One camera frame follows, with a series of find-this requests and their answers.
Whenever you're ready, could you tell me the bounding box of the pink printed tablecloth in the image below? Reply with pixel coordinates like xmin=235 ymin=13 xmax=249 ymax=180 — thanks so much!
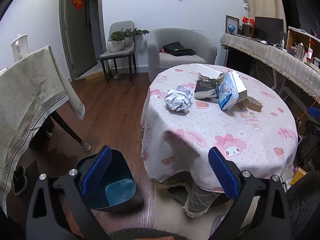
xmin=141 ymin=64 xmax=299 ymax=193

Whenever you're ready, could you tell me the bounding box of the white and brown carton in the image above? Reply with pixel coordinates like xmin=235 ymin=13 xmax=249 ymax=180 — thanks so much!
xmin=231 ymin=70 xmax=248 ymax=109

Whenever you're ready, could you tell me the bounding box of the white flat box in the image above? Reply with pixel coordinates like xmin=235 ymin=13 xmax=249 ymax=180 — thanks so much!
xmin=196 ymin=64 xmax=224 ymax=80

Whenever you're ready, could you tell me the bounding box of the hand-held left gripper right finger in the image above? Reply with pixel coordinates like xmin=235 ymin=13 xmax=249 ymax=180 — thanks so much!
xmin=208 ymin=147 xmax=292 ymax=240

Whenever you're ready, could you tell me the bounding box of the black bag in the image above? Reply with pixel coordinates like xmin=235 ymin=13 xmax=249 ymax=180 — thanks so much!
xmin=162 ymin=41 xmax=195 ymax=57

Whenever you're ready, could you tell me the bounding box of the yellow box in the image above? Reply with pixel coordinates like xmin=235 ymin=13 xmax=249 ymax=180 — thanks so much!
xmin=290 ymin=167 xmax=308 ymax=185

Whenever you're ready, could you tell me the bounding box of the grey dining chair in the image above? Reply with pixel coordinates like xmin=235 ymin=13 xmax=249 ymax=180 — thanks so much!
xmin=99 ymin=21 xmax=137 ymax=88

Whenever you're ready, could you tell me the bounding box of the grey armchair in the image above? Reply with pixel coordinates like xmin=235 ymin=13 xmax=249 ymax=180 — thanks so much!
xmin=146 ymin=28 xmax=218 ymax=83

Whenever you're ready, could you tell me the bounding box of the beige patterned tablecloth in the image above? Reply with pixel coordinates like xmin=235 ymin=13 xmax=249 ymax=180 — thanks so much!
xmin=0 ymin=45 xmax=86 ymax=210

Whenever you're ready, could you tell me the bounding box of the dark teal trash bin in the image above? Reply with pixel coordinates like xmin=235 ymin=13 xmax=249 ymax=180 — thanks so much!
xmin=75 ymin=149 xmax=144 ymax=212

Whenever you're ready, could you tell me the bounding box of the black tissue pack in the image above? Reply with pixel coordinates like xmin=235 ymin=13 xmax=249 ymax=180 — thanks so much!
xmin=194 ymin=78 xmax=218 ymax=100

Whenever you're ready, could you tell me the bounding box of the blue tissue pack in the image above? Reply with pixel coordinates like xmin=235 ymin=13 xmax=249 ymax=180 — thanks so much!
xmin=218 ymin=72 xmax=240 ymax=111

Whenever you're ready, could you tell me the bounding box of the dark wooden table leg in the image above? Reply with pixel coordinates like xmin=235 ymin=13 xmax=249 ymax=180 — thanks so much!
xmin=50 ymin=110 xmax=91 ymax=152

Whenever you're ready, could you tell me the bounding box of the grey door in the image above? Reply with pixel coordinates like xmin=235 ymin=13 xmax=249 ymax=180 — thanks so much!
xmin=59 ymin=0 xmax=98 ymax=79

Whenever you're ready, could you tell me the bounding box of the brown wooden box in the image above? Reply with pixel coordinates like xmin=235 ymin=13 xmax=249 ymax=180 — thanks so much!
xmin=242 ymin=24 xmax=255 ymax=38

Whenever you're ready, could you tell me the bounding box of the dark shoe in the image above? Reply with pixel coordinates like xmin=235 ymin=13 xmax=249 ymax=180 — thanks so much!
xmin=13 ymin=166 xmax=27 ymax=180
xmin=13 ymin=176 xmax=29 ymax=196

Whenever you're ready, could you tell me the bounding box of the wooden desk shelf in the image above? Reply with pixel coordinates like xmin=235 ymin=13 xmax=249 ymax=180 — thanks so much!
xmin=286 ymin=26 xmax=320 ymax=68

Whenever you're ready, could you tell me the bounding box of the picture frame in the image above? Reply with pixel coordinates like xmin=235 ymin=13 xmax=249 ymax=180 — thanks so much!
xmin=225 ymin=15 xmax=240 ymax=34

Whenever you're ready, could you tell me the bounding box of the person's dark fleece clothing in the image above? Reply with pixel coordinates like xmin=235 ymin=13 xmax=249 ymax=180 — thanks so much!
xmin=109 ymin=171 xmax=320 ymax=240

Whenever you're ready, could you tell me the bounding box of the beige lace table skirt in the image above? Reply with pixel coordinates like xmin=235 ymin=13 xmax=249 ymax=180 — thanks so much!
xmin=150 ymin=171 xmax=230 ymax=218

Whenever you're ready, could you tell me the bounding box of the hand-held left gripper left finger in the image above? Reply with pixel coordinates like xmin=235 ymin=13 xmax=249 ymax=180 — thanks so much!
xmin=26 ymin=145 xmax=113 ymax=240

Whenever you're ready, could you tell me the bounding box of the white paper ball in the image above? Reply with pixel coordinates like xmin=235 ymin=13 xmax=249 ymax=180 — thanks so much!
xmin=164 ymin=85 xmax=193 ymax=112

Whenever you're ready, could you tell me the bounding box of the black monitor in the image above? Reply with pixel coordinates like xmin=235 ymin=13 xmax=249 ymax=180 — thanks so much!
xmin=254 ymin=16 xmax=284 ymax=44

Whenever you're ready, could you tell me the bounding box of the flat cardboard box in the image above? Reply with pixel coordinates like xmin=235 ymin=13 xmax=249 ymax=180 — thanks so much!
xmin=85 ymin=72 xmax=104 ymax=84

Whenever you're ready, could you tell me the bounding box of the beige fringed desk cloth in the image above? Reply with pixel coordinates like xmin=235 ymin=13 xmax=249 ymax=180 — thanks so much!
xmin=220 ymin=33 xmax=320 ymax=100

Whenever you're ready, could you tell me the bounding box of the white kettle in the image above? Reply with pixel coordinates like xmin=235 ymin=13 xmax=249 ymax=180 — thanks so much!
xmin=11 ymin=34 xmax=28 ymax=63

